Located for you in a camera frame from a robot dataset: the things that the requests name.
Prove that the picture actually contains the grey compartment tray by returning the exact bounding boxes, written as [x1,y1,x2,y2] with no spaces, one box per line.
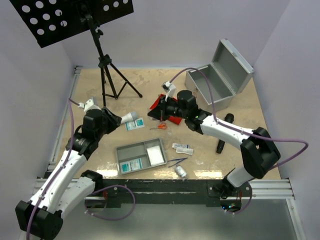
[115,138,167,175]

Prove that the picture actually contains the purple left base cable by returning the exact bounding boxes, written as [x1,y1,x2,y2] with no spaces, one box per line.
[84,184,136,221]

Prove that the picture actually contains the black flashlight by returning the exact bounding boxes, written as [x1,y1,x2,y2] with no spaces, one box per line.
[216,113,235,154]

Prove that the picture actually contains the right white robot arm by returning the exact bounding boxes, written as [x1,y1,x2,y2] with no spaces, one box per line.
[147,90,281,198]

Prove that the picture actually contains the white gauze pad packet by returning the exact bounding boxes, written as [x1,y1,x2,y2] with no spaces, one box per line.
[146,145,165,166]

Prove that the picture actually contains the red first aid pouch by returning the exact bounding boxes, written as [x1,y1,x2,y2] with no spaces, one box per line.
[149,93,182,125]

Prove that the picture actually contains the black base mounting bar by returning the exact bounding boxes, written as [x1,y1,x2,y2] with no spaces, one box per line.
[43,177,253,210]

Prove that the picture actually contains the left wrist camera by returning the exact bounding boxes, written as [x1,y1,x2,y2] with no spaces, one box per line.
[78,97,101,113]

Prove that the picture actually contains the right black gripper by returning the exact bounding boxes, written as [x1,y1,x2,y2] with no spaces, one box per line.
[147,95,188,123]

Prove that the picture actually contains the blue plastic tweezers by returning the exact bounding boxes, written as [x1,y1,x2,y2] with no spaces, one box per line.
[168,157,188,168]

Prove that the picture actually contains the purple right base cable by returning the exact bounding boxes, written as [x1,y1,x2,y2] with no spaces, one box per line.
[224,183,254,216]

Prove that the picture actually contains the white wipe sachet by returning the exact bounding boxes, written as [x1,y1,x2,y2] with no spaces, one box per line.
[175,147,194,156]

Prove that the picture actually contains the orange handled scissors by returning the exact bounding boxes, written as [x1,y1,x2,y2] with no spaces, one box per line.
[150,123,167,130]

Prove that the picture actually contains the black perforated music stand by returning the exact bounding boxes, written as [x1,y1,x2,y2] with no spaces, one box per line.
[11,0,138,99]

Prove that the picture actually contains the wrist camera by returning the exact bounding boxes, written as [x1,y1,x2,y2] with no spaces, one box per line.
[78,97,101,113]
[162,81,177,101]

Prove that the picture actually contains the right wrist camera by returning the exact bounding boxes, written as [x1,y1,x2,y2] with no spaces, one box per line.
[162,81,177,101]

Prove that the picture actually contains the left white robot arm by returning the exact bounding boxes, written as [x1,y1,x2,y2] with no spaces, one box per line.
[15,107,122,240]

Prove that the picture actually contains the teal gauze dressing packet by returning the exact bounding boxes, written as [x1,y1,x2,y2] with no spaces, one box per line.
[125,118,145,131]

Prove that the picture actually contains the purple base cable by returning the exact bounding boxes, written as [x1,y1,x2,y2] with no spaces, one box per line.
[224,183,254,216]
[84,184,136,221]

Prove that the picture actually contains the grey metal case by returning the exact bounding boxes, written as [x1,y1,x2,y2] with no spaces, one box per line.
[184,38,254,112]

